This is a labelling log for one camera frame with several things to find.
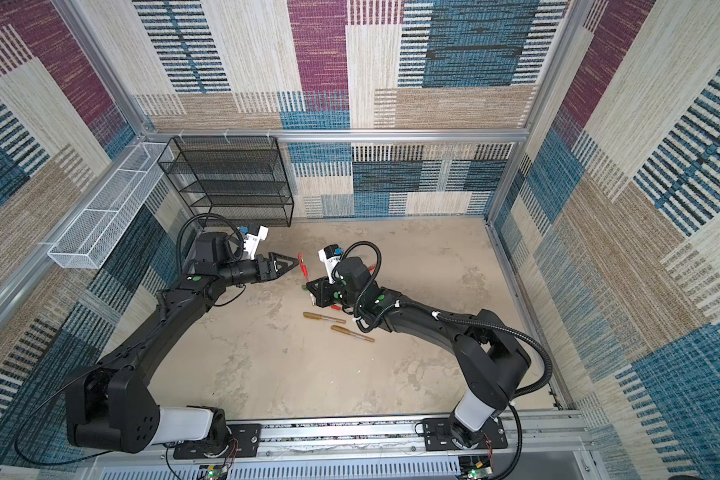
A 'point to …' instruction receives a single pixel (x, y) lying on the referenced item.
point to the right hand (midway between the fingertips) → (308, 289)
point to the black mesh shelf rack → (231, 181)
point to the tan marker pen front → (353, 333)
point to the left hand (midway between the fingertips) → (291, 260)
